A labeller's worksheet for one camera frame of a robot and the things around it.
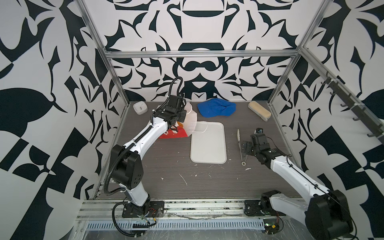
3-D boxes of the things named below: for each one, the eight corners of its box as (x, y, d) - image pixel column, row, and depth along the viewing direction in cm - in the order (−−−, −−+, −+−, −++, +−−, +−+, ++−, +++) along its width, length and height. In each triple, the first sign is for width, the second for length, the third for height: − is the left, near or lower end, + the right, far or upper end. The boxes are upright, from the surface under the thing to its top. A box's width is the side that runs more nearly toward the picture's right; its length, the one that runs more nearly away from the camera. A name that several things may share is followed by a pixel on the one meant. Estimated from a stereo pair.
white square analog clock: (139, 116, 111) (138, 113, 109) (132, 107, 116) (130, 105, 114) (150, 110, 115) (149, 107, 113) (142, 102, 120) (141, 99, 118)
